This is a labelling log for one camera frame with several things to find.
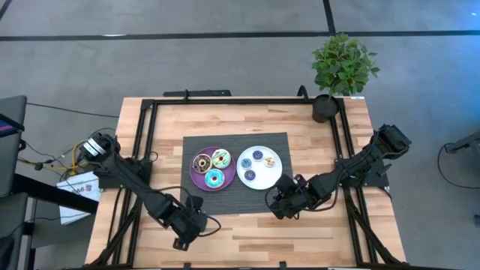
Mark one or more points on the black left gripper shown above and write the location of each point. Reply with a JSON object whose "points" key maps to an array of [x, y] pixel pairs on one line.
{"points": [[187, 221]]}

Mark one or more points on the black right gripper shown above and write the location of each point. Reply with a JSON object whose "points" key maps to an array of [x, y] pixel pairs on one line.
{"points": [[294, 197]]}

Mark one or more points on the small cream white donut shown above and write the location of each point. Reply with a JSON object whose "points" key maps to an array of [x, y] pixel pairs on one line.
{"points": [[266, 164]]}

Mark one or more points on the large blue frosted donut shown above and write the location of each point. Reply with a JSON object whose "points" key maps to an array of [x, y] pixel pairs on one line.
{"points": [[208, 181]]}

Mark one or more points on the small purple blue donut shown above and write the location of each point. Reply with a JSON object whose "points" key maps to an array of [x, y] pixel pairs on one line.
{"points": [[255, 157], [247, 177]]}

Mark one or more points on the large chocolate sprinkle donut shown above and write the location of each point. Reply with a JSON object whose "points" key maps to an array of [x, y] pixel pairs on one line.
{"points": [[196, 167]]}

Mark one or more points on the large mint green donut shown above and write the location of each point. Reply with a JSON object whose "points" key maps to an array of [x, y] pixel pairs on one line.
{"points": [[225, 164]]}

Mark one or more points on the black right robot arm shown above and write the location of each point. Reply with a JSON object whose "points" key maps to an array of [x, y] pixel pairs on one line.
{"points": [[348, 168]]}

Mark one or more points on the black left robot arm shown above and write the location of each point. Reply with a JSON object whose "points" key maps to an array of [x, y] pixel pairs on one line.
{"points": [[127, 176]]}

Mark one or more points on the white round plate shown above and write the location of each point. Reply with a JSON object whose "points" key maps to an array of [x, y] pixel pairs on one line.
{"points": [[268, 178]]}

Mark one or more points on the purple round plate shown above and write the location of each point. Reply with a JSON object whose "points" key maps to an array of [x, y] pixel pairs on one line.
{"points": [[197, 180]]}

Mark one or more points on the dark grey woven placemat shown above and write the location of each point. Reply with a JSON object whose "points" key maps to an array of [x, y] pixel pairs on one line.
{"points": [[232, 202]]}

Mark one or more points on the black clamp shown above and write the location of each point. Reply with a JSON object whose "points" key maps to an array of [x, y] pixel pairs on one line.
{"points": [[303, 93]]}

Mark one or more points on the white paper sheets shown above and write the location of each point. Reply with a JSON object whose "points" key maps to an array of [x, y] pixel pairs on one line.
{"points": [[80, 195]]}

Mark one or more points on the black power strip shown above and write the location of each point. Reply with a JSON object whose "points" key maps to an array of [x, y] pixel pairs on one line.
{"points": [[197, 93]]}

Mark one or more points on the green plant in black pot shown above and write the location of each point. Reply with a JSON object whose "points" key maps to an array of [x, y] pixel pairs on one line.
{"points": [[343, 63]]}

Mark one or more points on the grey metal stand foot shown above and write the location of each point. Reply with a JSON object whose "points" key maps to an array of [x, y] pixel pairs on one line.
{"points": [[465, 144]]}

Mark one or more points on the grey chair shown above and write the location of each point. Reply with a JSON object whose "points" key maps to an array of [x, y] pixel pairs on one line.
{"points": [[11, 157]]}

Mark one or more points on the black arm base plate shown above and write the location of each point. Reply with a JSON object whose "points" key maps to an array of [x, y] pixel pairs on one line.
{"points": [[112, 183], [375, 182]]}

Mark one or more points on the black aluminium table frame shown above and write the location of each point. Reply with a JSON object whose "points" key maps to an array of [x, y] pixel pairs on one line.
{"points": [[262, 100]]}

